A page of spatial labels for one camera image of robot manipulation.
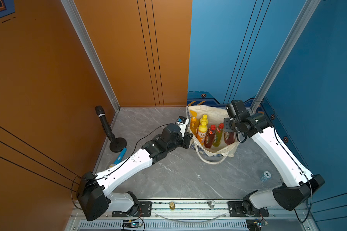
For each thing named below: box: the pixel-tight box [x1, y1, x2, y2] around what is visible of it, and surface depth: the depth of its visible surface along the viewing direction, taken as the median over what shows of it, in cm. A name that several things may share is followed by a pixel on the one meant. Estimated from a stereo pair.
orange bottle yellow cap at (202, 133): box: [196, 121, 208, 146], surface depth 85 cm
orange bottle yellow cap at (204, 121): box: [198, 114, 209, 128], surface depth 86 cm
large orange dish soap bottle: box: [189, 110, 200, 138], surface depth 86 cm
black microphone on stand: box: [94, 105, 128, 153], surface depth 85 cm
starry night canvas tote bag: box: [202, 105, 241, 157], surface depth 85 cm
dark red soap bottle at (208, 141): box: [203, 124, 216, 149], surface depth 90 cm
